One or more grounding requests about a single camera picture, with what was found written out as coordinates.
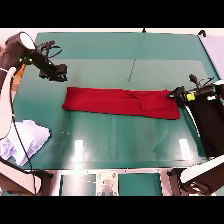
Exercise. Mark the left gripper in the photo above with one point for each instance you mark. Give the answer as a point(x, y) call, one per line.
point(55, 72)

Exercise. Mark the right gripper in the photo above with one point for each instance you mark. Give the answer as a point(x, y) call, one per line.
point(183, 95)

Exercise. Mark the red T-shirt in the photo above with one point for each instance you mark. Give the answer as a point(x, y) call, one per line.
point(110, 101)

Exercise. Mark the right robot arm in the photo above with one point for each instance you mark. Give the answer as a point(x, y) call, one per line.
point(200, 173)

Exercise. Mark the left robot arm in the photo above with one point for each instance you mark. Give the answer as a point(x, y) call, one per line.
point(7, 100)

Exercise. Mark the white garment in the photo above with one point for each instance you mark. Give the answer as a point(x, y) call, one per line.
point(31, 136)

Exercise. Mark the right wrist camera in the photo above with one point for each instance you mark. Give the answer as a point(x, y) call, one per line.
point(200, 82)

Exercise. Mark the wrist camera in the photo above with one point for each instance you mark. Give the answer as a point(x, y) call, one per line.
point(200, 82)
point(50, 48)

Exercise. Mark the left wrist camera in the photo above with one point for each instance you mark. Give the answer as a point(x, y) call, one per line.
point(50, 48)

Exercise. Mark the silver frame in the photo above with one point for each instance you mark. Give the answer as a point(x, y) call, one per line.
point(106, 181)

